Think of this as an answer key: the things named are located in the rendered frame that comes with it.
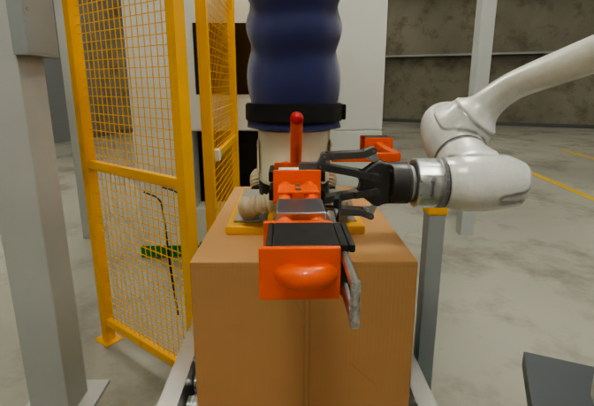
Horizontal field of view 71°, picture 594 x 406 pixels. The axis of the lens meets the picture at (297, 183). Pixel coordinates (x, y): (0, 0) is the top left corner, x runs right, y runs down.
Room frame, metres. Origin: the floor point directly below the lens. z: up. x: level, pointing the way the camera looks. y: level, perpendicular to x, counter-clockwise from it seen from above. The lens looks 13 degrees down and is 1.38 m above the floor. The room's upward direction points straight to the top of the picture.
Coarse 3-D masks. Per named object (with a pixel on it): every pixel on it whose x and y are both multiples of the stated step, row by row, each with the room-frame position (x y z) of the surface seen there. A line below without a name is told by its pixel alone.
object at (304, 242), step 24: (264, 240) 0.42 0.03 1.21; (288, 240) 0.37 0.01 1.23; (312, 240) 0.37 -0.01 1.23; (336, 240) 0.37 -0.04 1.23; (264, 264) 0.35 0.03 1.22; (312, 264) 0.35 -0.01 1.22; (336, 264) 0.35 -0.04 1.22; (264, 288) 0.34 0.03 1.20; (288, 288) 0.35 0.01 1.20; (336, 288) 0.35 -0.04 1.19
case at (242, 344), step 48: (240, 192) 1.19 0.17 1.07; (240, 240) 0.78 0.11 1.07; (384, 240) 0.78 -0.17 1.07; (192, 288) 0.67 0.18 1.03; (240, 288) 0.67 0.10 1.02; (384, 288) 0.68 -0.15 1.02; (240, 336) 0.67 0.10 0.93; (288, 336) 0.67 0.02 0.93; (336, 336) 0.67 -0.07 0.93; (384, 336) 0.67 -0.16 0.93; (240, 384) 0.67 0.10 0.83; (288, 384) 0.67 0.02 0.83; (336, 384) 0.67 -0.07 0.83; (384, 384) 0.67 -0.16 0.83
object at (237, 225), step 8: (232, 216) 0.89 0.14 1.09; (240, 216) 0.87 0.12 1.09; (264, 216) 0.87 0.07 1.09; (272, 216) 0.89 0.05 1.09; (232, 224) 0.83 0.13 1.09; (240, 224) 0.83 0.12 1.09; (248, 224) 0.83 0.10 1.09; (256, 224) 0.83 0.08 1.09; (232, 232) 0.81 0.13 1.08; (240, 232) 0.81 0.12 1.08; (248, 232) 0.81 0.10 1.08; (256, 232) 0.81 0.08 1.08
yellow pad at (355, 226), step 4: (348, 216) 0.87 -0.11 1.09; (352, 216) 0.87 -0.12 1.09; (356, 216) 0.89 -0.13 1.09; (340, 220) 0.84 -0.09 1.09; (344, 220) 0.84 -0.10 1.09; (348, 220) 0.84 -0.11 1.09; (352, 220) 0.84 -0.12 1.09; (356, 220) 0.85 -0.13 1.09; (360, 220) 0.85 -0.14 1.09; (348, 224) 0.83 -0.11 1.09; (352, 224) 0.83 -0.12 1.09; (356, 224) 0.83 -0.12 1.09; (360, 224) 0.83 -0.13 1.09; (348, 228) 0.82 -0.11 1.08; (352, 228) 0.82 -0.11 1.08; (356, 228) 0.82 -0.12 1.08; (360, 228) 0.82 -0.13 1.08; (364, 228) 0.82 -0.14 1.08; (352, 232) 0.82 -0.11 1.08; (356, 232) 0.82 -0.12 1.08; (360, 232) 0.82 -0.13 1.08; (364, 232) 0.82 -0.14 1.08
